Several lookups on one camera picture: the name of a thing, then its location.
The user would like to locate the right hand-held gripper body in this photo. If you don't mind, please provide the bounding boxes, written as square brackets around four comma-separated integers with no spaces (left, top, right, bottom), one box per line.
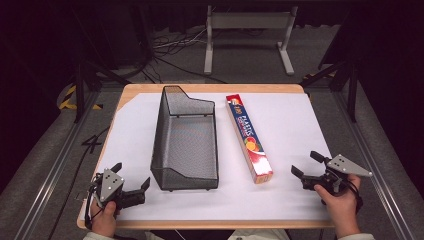
[300,153,374,196]

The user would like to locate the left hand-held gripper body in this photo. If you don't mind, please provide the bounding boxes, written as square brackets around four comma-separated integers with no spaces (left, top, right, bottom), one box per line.
[89,168,147,211]

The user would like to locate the black wire mesh basket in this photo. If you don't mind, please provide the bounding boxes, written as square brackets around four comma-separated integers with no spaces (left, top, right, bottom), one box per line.
[150,85,220,193]

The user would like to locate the red plastic wrap box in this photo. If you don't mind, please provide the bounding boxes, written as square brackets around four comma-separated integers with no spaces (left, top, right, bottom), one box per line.
[225,93,275,185]

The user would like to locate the person's left hand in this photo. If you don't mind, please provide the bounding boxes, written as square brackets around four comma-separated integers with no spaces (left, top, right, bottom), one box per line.
[90,200,121,239]

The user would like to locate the person's right hand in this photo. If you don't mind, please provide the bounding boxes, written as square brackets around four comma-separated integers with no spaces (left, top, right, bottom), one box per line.
[313,174,363,239]

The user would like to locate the person's light trousers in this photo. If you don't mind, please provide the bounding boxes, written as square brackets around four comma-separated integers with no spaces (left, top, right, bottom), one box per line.
[229,228,292,240]

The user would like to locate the black tripod stand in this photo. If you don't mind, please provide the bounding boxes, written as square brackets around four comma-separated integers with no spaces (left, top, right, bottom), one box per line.
[68,6,132,124]
[299,9,362,124]

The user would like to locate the yellow black hazard tape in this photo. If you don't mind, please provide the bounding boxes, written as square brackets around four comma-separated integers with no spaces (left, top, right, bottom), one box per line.
[58,84,104,111]

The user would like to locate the grey metal stand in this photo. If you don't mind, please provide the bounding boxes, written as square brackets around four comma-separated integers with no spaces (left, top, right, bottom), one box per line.
[203,4,300,77]

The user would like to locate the aluminium floor rail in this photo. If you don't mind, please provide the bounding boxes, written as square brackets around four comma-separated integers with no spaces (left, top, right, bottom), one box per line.
[13,89,101,240]
[333,89,418,240]

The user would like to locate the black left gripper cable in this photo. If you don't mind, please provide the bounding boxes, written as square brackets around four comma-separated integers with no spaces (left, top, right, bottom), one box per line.
[83,181,103,231]

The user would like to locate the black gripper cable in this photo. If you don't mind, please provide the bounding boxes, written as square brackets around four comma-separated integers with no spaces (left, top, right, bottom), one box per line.
[346,175,365,215]
[83,181,103,231]

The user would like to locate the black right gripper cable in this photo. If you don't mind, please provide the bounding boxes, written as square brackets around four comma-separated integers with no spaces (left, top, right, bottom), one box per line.
[346,175,365,215]

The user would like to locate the black floor cable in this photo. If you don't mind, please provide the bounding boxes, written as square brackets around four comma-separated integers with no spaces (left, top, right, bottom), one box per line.
[55,125,112,240]

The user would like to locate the bundle of floor cables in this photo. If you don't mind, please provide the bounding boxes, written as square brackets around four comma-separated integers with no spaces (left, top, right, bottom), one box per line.
[139,28,229,85]

